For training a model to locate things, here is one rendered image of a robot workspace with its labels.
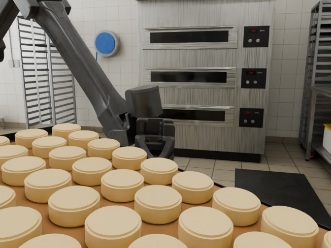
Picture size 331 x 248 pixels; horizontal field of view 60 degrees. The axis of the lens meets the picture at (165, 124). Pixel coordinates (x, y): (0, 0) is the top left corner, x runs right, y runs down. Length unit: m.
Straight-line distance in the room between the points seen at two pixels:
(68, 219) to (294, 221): 0.21
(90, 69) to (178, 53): 2.77
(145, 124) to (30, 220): 0.28
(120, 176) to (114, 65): 4.41
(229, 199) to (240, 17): 3.10
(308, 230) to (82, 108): 4.85
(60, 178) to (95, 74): 0.35
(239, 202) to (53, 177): 0.21
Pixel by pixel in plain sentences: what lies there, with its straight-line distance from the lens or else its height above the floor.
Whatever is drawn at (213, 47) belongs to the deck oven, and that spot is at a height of 1.31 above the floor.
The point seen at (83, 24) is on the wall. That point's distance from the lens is 4.99.
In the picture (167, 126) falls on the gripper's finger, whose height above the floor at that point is 1.02.
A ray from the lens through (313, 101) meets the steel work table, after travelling 3.69.
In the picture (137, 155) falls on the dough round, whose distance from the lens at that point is 0.41.
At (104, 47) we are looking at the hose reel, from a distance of 4.64.
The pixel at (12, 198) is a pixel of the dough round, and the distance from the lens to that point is 0.33.
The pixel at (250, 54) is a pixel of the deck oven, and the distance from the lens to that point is 3.33.
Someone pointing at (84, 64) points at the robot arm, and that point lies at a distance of 0.66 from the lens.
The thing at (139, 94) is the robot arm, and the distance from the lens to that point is 0.56.
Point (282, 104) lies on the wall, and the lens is 4.42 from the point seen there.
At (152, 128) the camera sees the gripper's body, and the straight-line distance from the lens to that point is 0.51.
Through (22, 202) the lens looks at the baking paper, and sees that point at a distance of 0.35.
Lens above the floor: 1.13
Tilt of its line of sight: 12 degrees down
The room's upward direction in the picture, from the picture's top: straight up
